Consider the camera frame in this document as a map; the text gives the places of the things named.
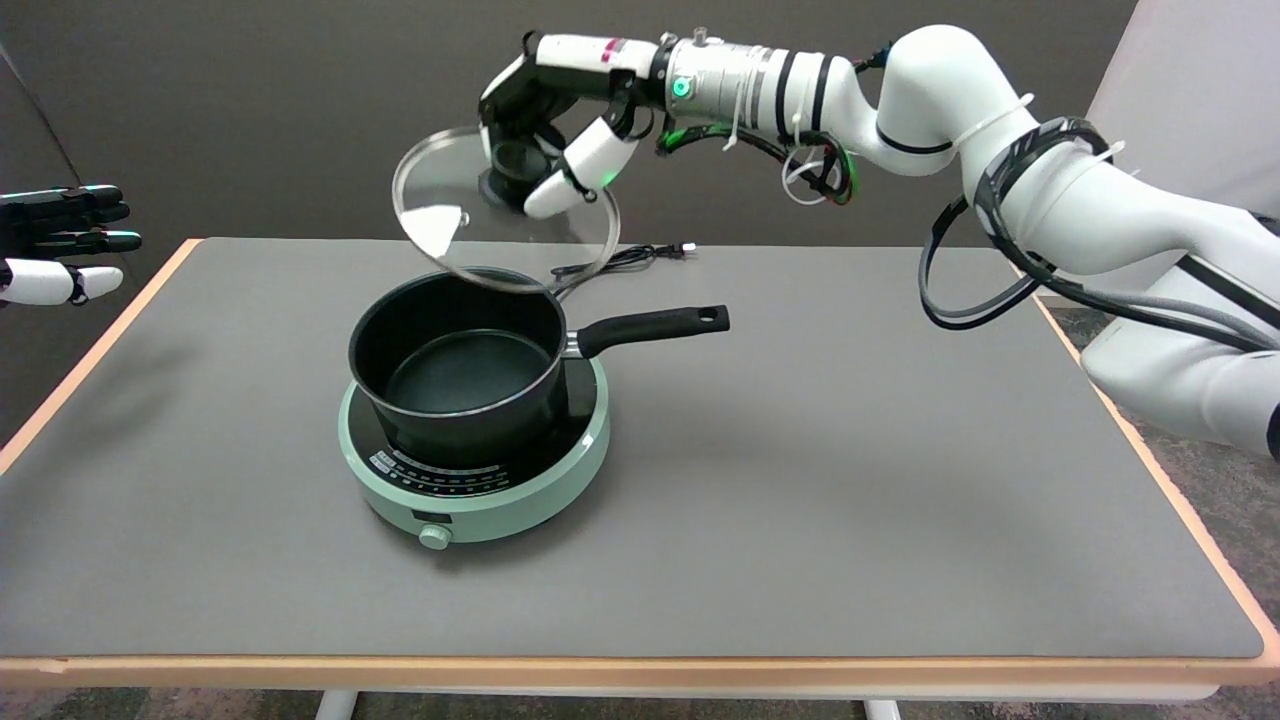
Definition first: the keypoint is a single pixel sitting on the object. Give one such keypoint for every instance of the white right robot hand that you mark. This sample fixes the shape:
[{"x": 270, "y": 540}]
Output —
[{"x": 580, "y": 55}]

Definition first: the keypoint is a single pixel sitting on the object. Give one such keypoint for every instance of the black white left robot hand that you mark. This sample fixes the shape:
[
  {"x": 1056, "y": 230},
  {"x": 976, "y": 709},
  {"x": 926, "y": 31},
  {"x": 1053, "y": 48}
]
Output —
[{"x": 40, "y": 282}]

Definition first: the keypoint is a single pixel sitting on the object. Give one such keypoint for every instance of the glass pot lid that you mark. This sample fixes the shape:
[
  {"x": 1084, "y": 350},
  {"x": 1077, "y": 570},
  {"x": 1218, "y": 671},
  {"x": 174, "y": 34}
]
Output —
[{"x": 440, "y": 220}]

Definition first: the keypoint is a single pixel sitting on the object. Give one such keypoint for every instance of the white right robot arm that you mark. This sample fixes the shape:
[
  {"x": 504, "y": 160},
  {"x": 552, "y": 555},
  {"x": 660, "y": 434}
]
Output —
[{"x": 930, "y": 90}]

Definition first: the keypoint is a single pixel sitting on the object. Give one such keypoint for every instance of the green induction cooker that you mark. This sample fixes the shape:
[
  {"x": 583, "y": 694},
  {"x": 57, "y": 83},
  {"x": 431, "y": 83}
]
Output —
[{"x": 500, "y": 515}]

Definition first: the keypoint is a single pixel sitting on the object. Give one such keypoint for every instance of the grey table mat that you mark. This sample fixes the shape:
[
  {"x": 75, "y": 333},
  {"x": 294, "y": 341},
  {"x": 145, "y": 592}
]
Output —
[{"x": 800, "y": 500}]

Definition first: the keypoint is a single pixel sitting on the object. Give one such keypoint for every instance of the white table leg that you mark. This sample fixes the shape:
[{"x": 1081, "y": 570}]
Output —
[
  {"x": 882, "y": 710},
  {"x": 335, "y": 706}
]

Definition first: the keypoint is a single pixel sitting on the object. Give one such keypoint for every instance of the white partition panel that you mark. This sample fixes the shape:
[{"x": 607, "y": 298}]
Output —
[{"x": 1200, "y": 100}]

